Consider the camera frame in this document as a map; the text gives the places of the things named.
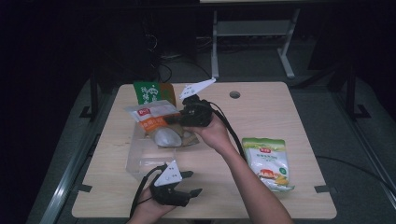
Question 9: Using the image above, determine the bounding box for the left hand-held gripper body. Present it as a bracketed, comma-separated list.
[149, 160, 190, 208]

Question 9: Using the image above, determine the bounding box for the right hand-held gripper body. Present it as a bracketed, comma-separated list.
[179, 77, 217, 128]

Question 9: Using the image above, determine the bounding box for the white orange food packet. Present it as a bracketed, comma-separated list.
[124, 100, 200, 148]

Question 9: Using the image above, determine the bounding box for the clear plastic container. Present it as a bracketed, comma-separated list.
[125, 124, 177, 181]

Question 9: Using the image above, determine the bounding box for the green snack packet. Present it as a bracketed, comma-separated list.
[133, 81, 177, 106]

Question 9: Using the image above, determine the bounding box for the white green food packet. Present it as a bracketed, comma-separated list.
[241, 137, 295, 192]

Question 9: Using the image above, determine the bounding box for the person's right hand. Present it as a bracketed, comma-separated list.
[183, 115, 234, 157]

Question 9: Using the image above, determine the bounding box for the person's left hand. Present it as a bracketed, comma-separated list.
[130, 186, 177, 223]

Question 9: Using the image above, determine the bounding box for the black metal stand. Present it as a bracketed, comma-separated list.
[344, 66, 372, 120]
[78, 69, 101, 122]

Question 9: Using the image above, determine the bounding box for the white metal stand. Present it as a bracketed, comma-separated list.
[210, 8, 302, 80]

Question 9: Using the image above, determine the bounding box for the left hand-held gripper cable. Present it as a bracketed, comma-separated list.
[130, 164, 169, 217]

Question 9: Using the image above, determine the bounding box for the hand-held gripper cable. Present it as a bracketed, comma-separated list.
[206, 102, 248, 161]
[130, 164, 169, 217]

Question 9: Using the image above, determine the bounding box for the right hand-held gripper cable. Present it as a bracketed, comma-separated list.
[206, 102, 248, 161]

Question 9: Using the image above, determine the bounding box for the tangle of background cables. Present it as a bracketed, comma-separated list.
[144, 31, 216, 84]

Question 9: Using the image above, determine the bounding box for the black floor cable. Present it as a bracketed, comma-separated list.
[316, 154, 396, 194]

